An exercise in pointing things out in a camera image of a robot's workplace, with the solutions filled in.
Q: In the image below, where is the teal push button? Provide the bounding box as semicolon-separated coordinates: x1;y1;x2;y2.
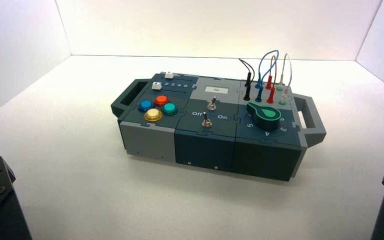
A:
161;102;179;116

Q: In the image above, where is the dark teal grey task box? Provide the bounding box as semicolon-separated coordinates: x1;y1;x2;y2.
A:
110;70;327;182

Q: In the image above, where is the red push button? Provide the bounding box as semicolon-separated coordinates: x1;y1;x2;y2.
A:
153;95;170;108

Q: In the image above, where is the small grey display screen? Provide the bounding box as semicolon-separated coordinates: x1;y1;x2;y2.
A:
204;85;229;95

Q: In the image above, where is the yellow push button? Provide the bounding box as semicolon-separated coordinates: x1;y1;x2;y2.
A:
144;108;163;122

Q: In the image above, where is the blue push button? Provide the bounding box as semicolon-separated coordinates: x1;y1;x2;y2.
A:
137;99;154;113

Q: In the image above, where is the green rotary knob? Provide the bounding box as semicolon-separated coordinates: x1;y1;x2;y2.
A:
246;101;282;131

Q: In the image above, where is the black banana plug cable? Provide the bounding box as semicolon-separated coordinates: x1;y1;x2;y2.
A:
238;58;256;102

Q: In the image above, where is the blue banana plug cable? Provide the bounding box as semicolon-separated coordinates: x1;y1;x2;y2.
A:
254;49;280;103

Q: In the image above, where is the red banana plug cable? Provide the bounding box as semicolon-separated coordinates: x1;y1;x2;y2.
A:
265;55;278;105

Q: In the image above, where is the white banana plug cable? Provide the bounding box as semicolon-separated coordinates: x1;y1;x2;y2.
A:
277;52;293;106

